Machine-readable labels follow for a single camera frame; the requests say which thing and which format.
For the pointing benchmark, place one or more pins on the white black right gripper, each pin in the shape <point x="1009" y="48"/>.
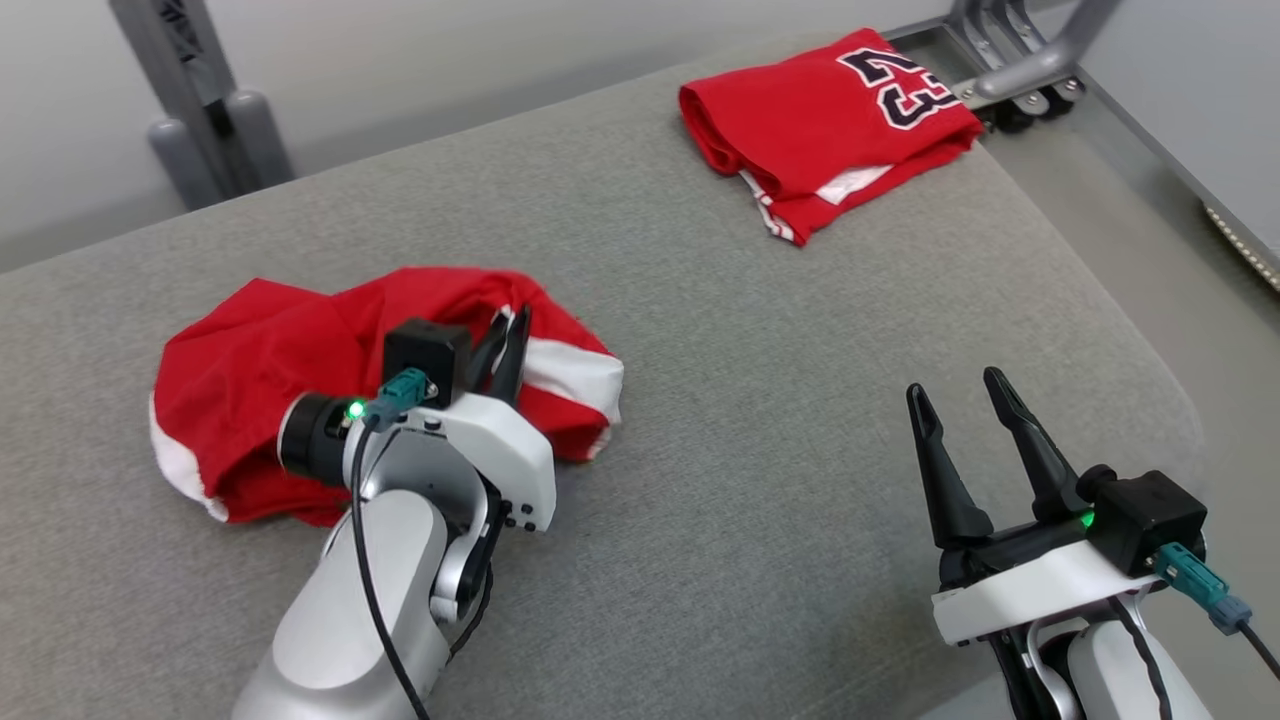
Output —
<point x="1040" y="590"/>

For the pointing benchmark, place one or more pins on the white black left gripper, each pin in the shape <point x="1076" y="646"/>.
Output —
<point x="500" y="450"/>

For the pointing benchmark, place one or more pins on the red white sports shorts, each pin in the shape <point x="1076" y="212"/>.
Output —
<point x="250" y="380"/>

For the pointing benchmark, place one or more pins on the red white jersey shirt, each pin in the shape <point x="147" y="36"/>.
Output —
<point x="800" y="120"/>

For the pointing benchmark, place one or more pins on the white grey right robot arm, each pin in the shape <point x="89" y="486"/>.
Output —
<point x="1100" y="670"/>

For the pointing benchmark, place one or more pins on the grey metal stand with casters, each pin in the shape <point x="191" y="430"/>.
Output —
<point x="1030" y="70"/>

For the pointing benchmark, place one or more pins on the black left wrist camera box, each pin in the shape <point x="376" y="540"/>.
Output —
<point x="425" y="350"/>

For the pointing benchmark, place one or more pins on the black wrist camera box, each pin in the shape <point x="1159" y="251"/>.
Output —
<point x="1150" y="515"/>
<point x="425" y="350"/>

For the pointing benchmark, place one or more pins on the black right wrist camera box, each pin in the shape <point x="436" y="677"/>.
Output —
<point x="1150" y="515"/>

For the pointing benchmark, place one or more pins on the grey wall baseboard strip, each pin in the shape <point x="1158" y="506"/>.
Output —
<point x="1200" y="190"/>

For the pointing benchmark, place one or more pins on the grey metal post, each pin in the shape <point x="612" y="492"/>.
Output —
<point x="200" y="80"/>

